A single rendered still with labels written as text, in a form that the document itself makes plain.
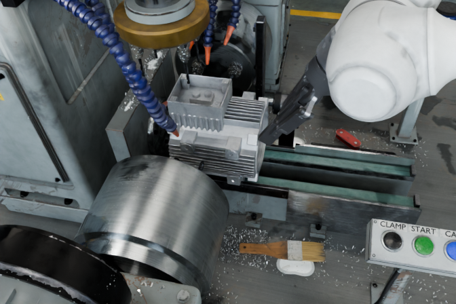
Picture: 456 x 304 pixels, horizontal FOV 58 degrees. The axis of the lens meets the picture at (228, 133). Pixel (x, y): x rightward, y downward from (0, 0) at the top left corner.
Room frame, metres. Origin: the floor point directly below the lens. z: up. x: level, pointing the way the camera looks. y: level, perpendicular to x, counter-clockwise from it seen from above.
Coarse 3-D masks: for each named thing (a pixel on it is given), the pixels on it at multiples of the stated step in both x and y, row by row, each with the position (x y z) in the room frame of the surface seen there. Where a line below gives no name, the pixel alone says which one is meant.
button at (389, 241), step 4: (388, 232) 0.36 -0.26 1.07; (392, 232) 0.36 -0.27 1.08; (384, 236) 0.36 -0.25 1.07; (388, 236) 0.36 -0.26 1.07; (392, 236) 0.36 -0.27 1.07; (396, 236) 0.36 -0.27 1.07; (384, 240) 0.35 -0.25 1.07; (388, 240) 0.35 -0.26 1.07; (392, 240) 0.35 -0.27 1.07; (396, 240) 0.35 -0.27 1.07; (400, 240) 0.35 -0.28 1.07; (388, 244) 0.34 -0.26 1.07; (392, 244) 0.34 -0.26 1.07; (396, 244) 0.34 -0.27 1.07; (400, 244) 0.34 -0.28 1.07; (392, 248) 0.34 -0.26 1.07; (396, 248) 0.34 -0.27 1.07
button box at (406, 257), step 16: (368, 224) 0.40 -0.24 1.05; (384, 224) 0.38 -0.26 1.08; (400, 224) 0.38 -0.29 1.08; (368, 240) 0.37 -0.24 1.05; (432, 240) 0.34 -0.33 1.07; (448, 240) 0.34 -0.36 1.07; (368, 256) 0.34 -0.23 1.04; (384, 256) 0.33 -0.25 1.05; (400, 256) 0.33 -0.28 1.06; (416, 256) 0.32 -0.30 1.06; (432, 256) 0.32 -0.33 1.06; (448, 256) 0.32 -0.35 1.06; (432, 272) 0.31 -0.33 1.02; (448, 272) 0.30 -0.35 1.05
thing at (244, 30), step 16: (224, 0) 1.07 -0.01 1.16; (224, 16) 0.97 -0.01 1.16; (240, 16) 0.98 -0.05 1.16; (256, 16) 1.02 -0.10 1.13; (224, 32) 0.90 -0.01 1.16; (240, 32) 0.92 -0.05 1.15; (192, 48) 0.92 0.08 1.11; (224, 48) 0.90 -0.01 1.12; (240, 48) 0.89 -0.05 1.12; (176, 64) 0.94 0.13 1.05; (192, 64) 0.90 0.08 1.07; (208, 64) 0.91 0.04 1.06; (224, 64) 0.90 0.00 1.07; (240, 64) 0.89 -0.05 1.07; (240, 80) 0.89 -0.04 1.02; (240, 96) 0.88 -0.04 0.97
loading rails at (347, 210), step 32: (288, 160) 0.68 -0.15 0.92; (320, 160) 0.67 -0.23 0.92; (352, 160) 0.66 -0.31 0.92; (384, 160) 0.65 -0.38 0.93; (224, 192) 0.62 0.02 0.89; (256, 192) 0.59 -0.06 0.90; (288, 192) 0.57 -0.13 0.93; (320, 192) 0.57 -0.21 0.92; (352, 192) 0.57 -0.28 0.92; (384, 192) 0.61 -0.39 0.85; (256, 224) 0.56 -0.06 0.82; (288, 224) 0.56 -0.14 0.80; (320, 224) 0.54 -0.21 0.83; (352, 224) 0.53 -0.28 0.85
